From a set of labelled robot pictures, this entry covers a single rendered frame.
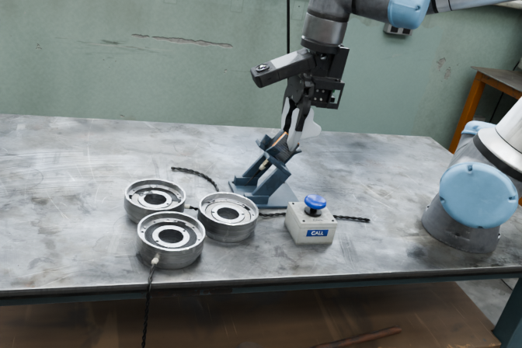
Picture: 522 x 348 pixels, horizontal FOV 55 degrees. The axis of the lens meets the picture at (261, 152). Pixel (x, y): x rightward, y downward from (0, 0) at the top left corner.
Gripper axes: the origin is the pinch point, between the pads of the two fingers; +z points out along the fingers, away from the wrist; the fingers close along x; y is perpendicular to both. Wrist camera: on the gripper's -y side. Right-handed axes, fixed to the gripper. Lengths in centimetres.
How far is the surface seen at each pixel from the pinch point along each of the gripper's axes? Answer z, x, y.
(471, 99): 27, 133, 166
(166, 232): 10.8, -15.1, -23.7
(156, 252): 9.8, -21.5, -26.1
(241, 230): 9.7, -16.0, -11.5
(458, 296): 36, -7, 52
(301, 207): 7.8, -11.8, 0.8
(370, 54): 13, 147, 104
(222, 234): 10.7, -15.7, -14.5
